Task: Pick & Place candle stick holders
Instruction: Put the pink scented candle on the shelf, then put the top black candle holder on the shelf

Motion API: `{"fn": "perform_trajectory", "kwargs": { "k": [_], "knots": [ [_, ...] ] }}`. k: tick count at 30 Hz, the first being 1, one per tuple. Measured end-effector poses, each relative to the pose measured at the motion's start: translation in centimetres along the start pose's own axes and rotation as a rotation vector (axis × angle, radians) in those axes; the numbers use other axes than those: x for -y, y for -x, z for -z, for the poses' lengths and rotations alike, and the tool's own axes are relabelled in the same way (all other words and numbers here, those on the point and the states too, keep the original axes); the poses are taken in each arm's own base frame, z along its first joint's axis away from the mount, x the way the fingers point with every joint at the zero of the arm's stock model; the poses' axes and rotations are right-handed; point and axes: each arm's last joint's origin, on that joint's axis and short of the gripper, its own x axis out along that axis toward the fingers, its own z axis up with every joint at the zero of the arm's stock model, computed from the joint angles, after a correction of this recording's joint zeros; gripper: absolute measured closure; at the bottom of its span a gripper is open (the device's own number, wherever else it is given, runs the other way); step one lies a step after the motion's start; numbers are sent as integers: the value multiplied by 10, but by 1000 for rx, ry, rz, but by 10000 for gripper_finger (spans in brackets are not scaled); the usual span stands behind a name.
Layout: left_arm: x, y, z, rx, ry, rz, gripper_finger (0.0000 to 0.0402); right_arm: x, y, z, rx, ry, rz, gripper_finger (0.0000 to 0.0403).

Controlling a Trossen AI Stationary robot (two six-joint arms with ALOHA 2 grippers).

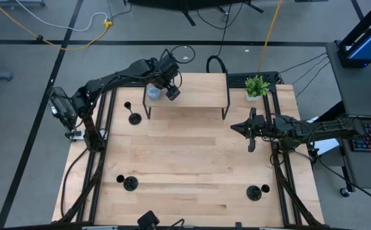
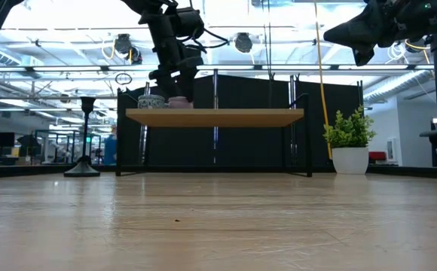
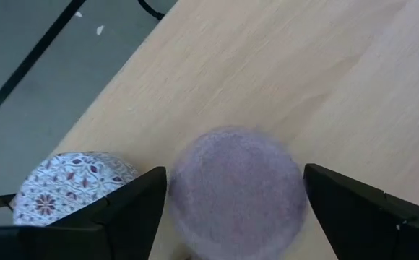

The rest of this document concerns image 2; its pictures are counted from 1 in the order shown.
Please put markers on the green plant in white pot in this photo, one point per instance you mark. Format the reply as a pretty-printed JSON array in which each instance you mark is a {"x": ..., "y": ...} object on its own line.
[{"x": 350, "y": 160}]

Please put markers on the blue patterned tealight holder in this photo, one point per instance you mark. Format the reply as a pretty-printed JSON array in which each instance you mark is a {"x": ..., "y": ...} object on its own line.
[{"x": 150, "y": 101}]

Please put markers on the person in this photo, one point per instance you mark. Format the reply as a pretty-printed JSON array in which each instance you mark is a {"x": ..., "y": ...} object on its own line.
[{"x": 110, "y": 150}]

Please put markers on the wooden shelf riser black legs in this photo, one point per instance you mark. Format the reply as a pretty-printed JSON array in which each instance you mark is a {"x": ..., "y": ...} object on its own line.
[{"x": 214, "y": 117}]

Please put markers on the red seat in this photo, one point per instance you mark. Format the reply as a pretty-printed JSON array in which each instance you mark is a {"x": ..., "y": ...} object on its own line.
[{"x": 376, "y": 155}]

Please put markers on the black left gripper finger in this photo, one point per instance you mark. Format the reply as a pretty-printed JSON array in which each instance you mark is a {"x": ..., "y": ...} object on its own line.
[
  {"x": 188, "y": 83},
  {"x": 167, "y": 84}
]

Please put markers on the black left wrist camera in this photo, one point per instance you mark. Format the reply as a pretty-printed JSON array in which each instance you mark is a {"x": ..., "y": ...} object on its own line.
[{"x": 188, "y": 22}]

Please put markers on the black round ceiling fixture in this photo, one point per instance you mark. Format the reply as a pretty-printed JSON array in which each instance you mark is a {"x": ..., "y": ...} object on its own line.
[
  {"x": 243, "y": 42},
  {"x": 122, "y": 43}
]

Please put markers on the black candlestick holder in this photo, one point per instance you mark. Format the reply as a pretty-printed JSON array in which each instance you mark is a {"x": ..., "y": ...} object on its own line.
[{"x": 83, "y": 169}]

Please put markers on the black partition panel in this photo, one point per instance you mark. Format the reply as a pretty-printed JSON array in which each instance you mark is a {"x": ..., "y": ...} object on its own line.
[{"x": 248, "y": 143}]

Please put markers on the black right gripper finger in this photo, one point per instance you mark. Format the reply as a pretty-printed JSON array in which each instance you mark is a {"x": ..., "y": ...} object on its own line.
[
  {"x": 358, "y": 30},
  {"x": 363, "y": 55}
]

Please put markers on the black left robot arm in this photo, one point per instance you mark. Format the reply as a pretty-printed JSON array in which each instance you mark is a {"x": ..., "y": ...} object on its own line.
[{"x": 143, "y": 5}]

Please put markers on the pink tealight holder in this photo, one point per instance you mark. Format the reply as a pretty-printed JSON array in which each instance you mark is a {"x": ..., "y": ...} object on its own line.
[{"x": 180, "y": 102}]

